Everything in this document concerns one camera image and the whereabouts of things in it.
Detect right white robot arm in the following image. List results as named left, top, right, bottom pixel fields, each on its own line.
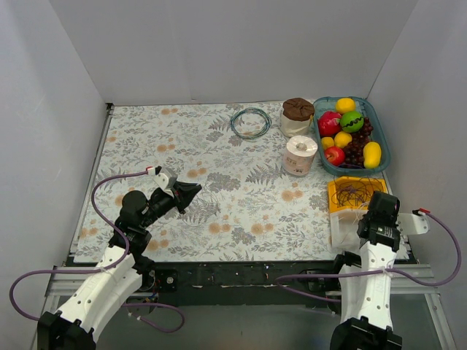
left=330, top=191, right=403, bottom=349

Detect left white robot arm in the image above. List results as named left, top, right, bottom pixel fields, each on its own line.
left=36, top=179, right=202, bottom=349

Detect floral table mat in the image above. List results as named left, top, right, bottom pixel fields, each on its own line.
left=72, top=100, right=413, bottom=263

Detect white toilet paper roll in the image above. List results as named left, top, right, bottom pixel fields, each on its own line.
left=282, top=136, right=318, bottom=176

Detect brown topped white jar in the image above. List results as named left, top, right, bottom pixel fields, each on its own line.
left=280, top=98, right=315, bottom=138

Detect small yellow lemon left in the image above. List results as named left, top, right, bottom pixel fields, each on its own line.
left=321, top=136, right=335, bottom=151

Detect red apple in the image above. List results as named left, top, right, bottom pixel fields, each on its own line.
left=324, top=146, right=345, bottom=166

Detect red pomegranate fruit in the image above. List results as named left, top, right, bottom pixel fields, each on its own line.
left=317, top=111, right=341, bottom=137

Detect yellow plastic bin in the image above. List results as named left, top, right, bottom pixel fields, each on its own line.
left=328, top=176, right=389, bottom=213

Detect teal fruit basket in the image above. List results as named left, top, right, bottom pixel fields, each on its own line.
left=313, top=96, right=390, bottom=177

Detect white plastic bin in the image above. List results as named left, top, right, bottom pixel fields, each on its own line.
left=330, top=209, right=367, bottom=254

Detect yellow lemon centre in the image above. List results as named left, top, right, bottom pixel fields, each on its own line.
left=333, top=131, right=352, bottom=149

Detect dark purple grapes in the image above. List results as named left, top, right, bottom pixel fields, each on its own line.
left=343, top=117, right=374, bottom=168

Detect yellow orange fruit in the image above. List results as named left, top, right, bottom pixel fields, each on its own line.
left=335, top=98, right=356, bottom=114

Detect yellow mango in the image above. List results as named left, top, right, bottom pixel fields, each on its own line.
left=363, top=141, right=382, bottom=169

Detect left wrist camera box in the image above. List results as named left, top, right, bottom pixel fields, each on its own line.
left=146, top=166, right=177, bottom=197

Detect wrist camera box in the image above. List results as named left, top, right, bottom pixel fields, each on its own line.
left=146, top=166, right=177, bottom=197
left=396, top=211, right=430, bottom=236

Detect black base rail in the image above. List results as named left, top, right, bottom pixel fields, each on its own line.
left=132, top=260, right=341, bottom=307

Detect coiled green blue wire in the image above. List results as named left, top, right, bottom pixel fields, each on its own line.
left=229, top=107, right=272, bottom=141

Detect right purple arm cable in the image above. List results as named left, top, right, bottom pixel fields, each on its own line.
left=275, top=212, right=463, bottom=304

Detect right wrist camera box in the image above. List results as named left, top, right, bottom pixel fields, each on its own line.
left=396, top=211, right=430, bottom=236

